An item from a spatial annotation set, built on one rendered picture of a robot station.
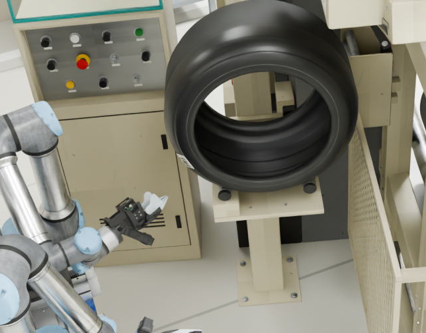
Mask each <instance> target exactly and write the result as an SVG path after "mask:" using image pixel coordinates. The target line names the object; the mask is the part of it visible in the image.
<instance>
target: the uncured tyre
mask: <svg viewBox="0 0 426 333"><path fill-rule="evenodd" d="M257 72H275V73H283V74H286V75H290V76H293V77H296V78H298V79H300V80H302V81H304V82H306V83H307V84H309V85H310V86H312V87H313V88H314V89H313V91H312V93H311V95H310V96H309V97H308V98H307V99H306V101H305V102H304V103H303V104H302V105H300V106H299V107H298V108H297V109H295V110H294V111H292V112H291V113H289V114H287V115H285V116H283V117H280V118H277V119H274V120H269V121H266V122H242V121H239V120H234V119H231V118H229V117H226V116H224V115H222V114H220V113H219V112H217V111H215V110H214V109H213V108H212V107H211V106H209V105H208V104H207V103H206V101H205V99H206V97H207V96H208V95H209V94H210V93H211V92H212V91H213V90H214V89H216V88H217V87H219V86H220V85H222V84H223V83H225V82H227V81H229V80H231V79H233V78H236V77H239V76H241V75H246V74H249V73H257ZM358 113H359V98H358V93H357V88H356V84H355V80H354V77H353V73H352V70H351V65H350V63H349V58H348V55H347V53H346V50H345V48H344V46H343V44H342V42H341V41H340V39H339V38H338V36H337V35H336V33H334V31H333V30H332V29H329V28H328V26H327V24H326V23H324V21H322V20H321V19H320V18H319V17H317V16H316V15H315V14H313V13H311V12H309V11H307V10H305V9H303V8H301V7H299V6H297V5H293V4H291V3H287V2H283V1H276V0H247V1H240V2H237V3H232V4H229V5H226V6H223V7H220V8H219V9H216V10H215V11H212V12H211V13H208V14H207V15H206V16H204V17H202V18H201V19H200V20H198V21H197V22H196V23H194V24H193V25H192V26H191V27H190V28H189V29H188V30H187V31H186V33H185V34H184V35H183V37H182V38H181V39H180V41H179V43H178V44H177V46H176V47H175V49H174V50H173V53H172V55H171V57H170V60H169V63H168V66H167V71H166V77H165V100H164V122H165V128H166V131H167V135H168V137H169V139H170V142H171V144H172V146H173V148H174V150H175V152H176V153H177V154H179V155H182V156H184V157H185V158H186V159H187V161H188V162H189V163H190V164H191V165H192V167H193V168H194V169H192V168H190V169H191V170H192V171H193V172H194V173H196V174H197V175H199V176H200V177H202V178H203V179H205V180H207V181H209V182H211V183H213V184H216V185H218V186H221V187H224V188H228V189H231V190H237V191H241V192H274V191H278V190H284V189H287V188H291V187H294V186H297V185H300V184H303V183H305V182H307V181H309V180H311V179H313V178H315V177H316V176H318V175H319V174H321V173H322V172H324V171H325V170H327V169H328V168H329V167H330V166H331V165H332V164H333V163H334V162H335V161H336V160H337V159H338V158H339V157H340V156H341V155H342V154H343V152H344V151H345V150H346V148H347V146H348V144H349V142H350V141H351V138H352V136H353V134H354V131H355V127H356V124H357V118H358Z"/></svg>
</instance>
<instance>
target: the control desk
mask: <svg viewBox="0 0 426 333"><path fill-rule="evenodd" d="M13 30H14V33H15V37H16V40H17V44H18V47H19V51H20V53H21V57H22V62H23V64H24V68H25V71H26V76H27V78H28V82H29V85H30V89H31V92H32V96H33V99H34V103H36V102H40V101H45V102H47V103H48V104H49V105H50V107H51V109H52V110H53V112H54V114H55V115H56V118H57V119H58V121H59V123H60V125H61V127H62V130H63V134H62V135H60V136H59V137H58V139H59V143H58V146H57V147H56V152H57V155H58V159H59V162H60V167H61V170H62V174H63V178H64V182H65V187H66V190H67V194H68V195H69V196H71V197H72V198H73V199H76V200H77V201H78V202H79V204H80V206H81V209H82V211H83V215H84V218H85V227H92V228H94V229H96V230H97V231H98V230H99V229H100V228H101V227H102V226H105V225H106V224H105V222H104V221H103V219H104V218H105V217H108V218H109V217H111V216H112V215H113V214H115V213H116V212H117V209H116V208H115V207H116V206H117V205H118V204H119V203H120V202H122V201H123V200H125V199H126V198H127V197H129V198H132V199H133V200H134V201H135V202H136V203H137V202H138V201H139V202H140V204H142V203H143V202H144V194H145V193H146V192H150V193H151V194H155V195H156V196H157V197H158V198H160V197H162V196H167V197H168V198H167V201H166V203H165V205H164V207H163V209H162V210H161V213H160V214H159V215H158V216H157V217H156V218H155V219H154V220H153V221H152V222H151V223H149V224H148V225H146V226H145V227H144V228H143V229H140V230H138V231H140V232H142V233H143V232H145V233H149V234H150V235H151V236H152V237H153V238H154V242H153V244H152V245H151V246H150V245H145V244H142V243H141V242H140V241H138V240H136V239H133V238H130V237H127V236H126V235H123V234H122V238H123V241H122V242H121V243H120V244H119V245H118V246H117V247H116V248H115V249H114V250H112V251H111V252H110V253H108V254H107V255H106V256H105V257H104V258H102V259H101V260H100V261H98V262H97V263H96V264H95V265H94V267H101V266H117V265H127V264H142V263H151V262H167V261H176V260H192V259H200V258H202V251H201V250H202V228H201V197H200V188H199V183H198V175H197V174H196V173H194V172H193V171H192V170H191V169H190V168H189V167H187V166H186V165H185V164H184V163H183V161H182V160H180V158H179V157H178V156H177V153H176V152H175V150H174V148H173V146H172V144H171V142H170V139H169V137H168V135H167V131H166V128H165V122H164V100H165V77H166V71H167V66H168V63H169V60H170V57H171V55H172V53H173V50H174V49H175V47H176V46H177V44H178V39H177V30H176V26H175V17H174V12H173V4H172V0H163V9H160V10H152V11H139V12H132V13H118V14H111V15H98V16H91V17H77V18H64V19H57V20H43V21H36V22H23V23H16V24H14V25H13Z"/></svg>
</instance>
